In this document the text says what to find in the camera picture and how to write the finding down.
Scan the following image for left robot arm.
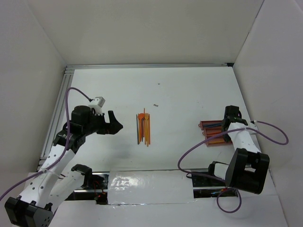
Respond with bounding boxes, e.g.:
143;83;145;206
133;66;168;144
4;105;123;227

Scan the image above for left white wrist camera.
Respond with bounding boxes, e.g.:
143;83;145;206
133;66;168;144
88;96;105;115

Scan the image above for aluminium frame rail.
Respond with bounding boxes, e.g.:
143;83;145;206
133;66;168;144
66;62;234;70

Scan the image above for pink top container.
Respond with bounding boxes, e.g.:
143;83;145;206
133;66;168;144
198;120;222;130

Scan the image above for yellow fork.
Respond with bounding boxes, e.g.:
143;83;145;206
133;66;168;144
144;113;150;147

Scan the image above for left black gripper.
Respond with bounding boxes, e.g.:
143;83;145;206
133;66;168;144
83;110;123;136

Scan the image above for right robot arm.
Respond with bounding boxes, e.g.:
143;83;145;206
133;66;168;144
206;105;270;194

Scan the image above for blue spoon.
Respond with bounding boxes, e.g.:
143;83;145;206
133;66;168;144
203;121;222;127

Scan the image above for orange spoon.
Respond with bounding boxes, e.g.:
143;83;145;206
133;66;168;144
138;113;145;143

